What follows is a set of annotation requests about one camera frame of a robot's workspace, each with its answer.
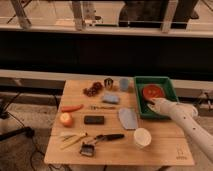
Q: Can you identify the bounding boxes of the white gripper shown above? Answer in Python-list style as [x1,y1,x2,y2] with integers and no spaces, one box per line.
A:
[147,98,168,116]

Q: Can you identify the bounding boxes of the red bowl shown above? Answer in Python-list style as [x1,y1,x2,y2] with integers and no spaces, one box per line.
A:
[142,84,165,101]

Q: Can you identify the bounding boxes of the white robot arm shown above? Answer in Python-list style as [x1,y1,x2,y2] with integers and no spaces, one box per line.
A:
[148,98,213,163]

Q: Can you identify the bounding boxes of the green plastic tray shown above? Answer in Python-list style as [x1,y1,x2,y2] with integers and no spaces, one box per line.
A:
[134,76,179,120]

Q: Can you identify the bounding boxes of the blue-grey cloth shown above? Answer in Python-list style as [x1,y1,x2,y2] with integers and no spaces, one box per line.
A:
[118,108,138,130]

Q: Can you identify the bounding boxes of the blue cup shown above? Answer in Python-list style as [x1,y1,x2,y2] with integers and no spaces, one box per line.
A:
[119,78,130,91]

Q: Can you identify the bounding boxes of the small blue sponge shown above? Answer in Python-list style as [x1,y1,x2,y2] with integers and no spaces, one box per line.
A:
[102,93,120,104]

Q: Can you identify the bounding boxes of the small metal cup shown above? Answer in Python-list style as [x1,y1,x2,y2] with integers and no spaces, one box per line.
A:
[104,78,113,90]

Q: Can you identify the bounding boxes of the wooden table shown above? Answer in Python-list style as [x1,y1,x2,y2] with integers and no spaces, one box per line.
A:
[45,80,194,166]

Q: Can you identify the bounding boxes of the black rectangular block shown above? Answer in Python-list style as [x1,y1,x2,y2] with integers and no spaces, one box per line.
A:
[84,116,105,125]

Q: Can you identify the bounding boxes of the orange carrot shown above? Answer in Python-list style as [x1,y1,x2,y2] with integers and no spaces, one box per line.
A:
[60,104,84,112]

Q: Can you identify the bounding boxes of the red-yellow apple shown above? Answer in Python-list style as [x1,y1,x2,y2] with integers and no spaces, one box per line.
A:
[59,113,73,127]

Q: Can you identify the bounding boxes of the thin dark chain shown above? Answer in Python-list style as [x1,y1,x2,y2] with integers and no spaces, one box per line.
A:
[88,104,117,111]

